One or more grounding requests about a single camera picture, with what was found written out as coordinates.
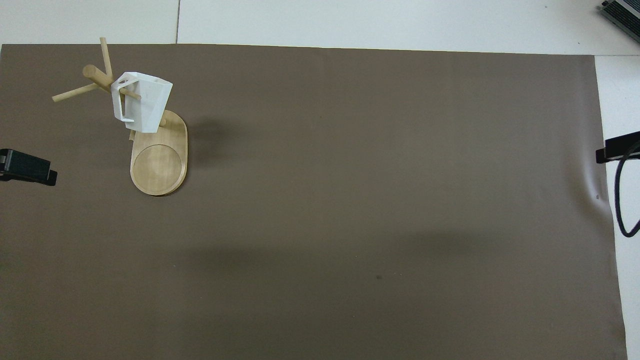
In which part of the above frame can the black cable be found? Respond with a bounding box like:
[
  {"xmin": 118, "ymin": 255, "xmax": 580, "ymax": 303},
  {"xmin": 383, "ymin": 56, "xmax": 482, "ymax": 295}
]
[{"xmin": 614, "ymin": 141, "xmax": 640, "ymax": 238}]

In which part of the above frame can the grey electronic device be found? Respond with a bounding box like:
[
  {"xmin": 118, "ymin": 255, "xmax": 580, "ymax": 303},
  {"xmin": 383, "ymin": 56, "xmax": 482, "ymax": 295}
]
[{"xmin": 599, "ymin": 0, "xmax": 640, "ymax": 30}]

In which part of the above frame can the black stand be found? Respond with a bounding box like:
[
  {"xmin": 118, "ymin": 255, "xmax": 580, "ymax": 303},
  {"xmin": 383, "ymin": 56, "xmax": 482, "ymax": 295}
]
[
  {"xmin": 0, "ymin": 148, "xmax": 58, "ymax": 187},
  {"xmin": 595, "ymin": 131, "xmax": 640, "ymax": 165}
]

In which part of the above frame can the white angular cup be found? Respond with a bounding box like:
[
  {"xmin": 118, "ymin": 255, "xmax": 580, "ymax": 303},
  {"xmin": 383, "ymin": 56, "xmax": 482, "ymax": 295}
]
[{"xmin": 110, "ymin": 72, "xmax": 174, "ymax": 134}]

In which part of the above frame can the wooden cup rack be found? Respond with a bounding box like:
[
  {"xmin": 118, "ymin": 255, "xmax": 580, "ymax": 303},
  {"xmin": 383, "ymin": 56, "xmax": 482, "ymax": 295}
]
[{"xmin": 52, "ymin": 37, "xmax": 189, "ymax": 197}]

